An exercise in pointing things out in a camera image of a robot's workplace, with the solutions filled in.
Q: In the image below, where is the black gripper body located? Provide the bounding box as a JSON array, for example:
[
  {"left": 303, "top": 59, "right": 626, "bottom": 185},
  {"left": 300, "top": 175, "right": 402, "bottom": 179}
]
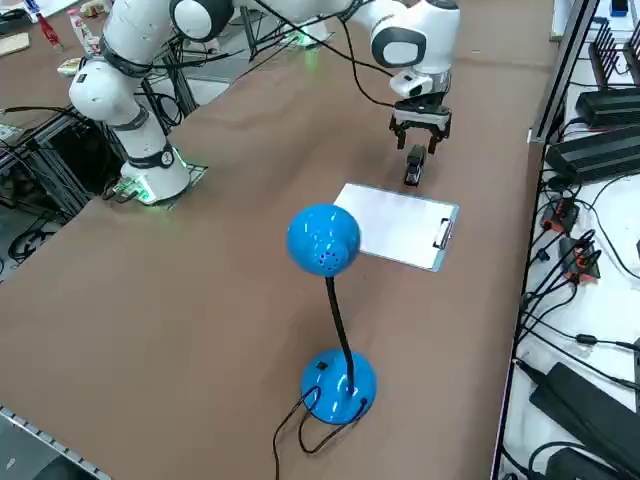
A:
[{"left": 390, "top": 92, "right": 453, "bottom": 127}]

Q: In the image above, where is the black stapler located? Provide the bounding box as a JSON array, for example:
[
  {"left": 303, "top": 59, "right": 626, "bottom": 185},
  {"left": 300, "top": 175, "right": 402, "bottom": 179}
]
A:
[{"left": 403, "top": 143, "right": 430, "bottom": 188}]

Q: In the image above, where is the blue clipboard with metal clip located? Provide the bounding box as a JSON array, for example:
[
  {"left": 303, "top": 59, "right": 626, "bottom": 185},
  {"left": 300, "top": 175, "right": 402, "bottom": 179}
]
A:
[{"left": 331, "top": 182, "right": 462, "bottom": 273}]

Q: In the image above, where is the white paper sheet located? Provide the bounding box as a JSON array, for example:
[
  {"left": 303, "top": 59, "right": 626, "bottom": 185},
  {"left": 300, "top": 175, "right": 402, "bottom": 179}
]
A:
[{"left": 333, "top": 183, "right": 454, "bottom": 269}]

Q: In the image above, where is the blue desk lamp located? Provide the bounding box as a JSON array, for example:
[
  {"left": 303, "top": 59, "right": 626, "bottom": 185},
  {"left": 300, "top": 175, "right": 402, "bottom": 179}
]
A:
[{"left": 285, "top": 202, "right": 379, "bottom": 427}]

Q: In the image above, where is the black orange power adapter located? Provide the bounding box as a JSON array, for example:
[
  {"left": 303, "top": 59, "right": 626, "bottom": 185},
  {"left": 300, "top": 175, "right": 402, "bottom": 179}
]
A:
[
  {"left": 558, "top": 237, "right": 602, "bottom": 283},
  {"left": 542, "top": 197, "right": 580, "bottom": 235}
]

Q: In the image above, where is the black slotted rack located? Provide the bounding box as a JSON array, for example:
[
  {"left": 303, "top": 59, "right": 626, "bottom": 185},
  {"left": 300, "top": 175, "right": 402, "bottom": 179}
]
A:
[{"left": 586, "top": 16, "right": 640, "bottom": 90}]

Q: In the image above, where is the large black power brick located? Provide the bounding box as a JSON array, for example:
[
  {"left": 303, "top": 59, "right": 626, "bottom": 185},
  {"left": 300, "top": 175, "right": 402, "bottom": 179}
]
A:
[{"left": 528, "top": 361, "right": 640, "bottom": 475}]

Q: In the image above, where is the plastic bottle with red label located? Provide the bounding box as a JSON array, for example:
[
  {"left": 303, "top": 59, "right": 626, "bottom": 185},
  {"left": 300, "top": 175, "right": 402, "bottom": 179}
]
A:
[{"left": 68, "top": 6, "right": 102, "bottom": 57}]

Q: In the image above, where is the small snack pack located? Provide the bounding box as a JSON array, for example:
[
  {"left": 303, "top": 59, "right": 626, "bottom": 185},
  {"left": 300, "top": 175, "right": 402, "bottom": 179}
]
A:
[{"left": 56, "top": 56, "right": 85, "bottom": 78}]

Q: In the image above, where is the wooden board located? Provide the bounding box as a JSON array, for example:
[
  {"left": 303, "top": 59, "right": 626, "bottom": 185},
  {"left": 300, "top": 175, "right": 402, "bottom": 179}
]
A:
[{"left": 0, "top": 31, "right": 32, "bottom": 58}]

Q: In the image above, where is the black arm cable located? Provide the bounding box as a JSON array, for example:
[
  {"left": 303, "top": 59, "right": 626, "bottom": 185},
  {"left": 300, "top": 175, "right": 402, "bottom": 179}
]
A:
[{"left": 252, "top": 0, "right": 401, "bottom": 109}]

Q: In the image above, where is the aluminium profile post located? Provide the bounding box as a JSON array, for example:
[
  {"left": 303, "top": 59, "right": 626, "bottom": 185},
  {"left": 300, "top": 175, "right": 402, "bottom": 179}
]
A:
[{"left": 528, "top": 0, "right": 602, "bottom": 145}]

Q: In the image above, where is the black lamp cable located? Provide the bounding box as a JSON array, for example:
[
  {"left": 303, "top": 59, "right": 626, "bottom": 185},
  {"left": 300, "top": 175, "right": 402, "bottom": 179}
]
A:
[{"left": 271, "top": 383, "right": 371, "bottom": 480}]

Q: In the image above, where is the aluminium rail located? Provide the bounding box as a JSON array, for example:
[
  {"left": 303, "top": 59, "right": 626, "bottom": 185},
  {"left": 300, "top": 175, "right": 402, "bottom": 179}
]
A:
[{"left": 0, "top": 403, "right": 112, "bottom": 480}]

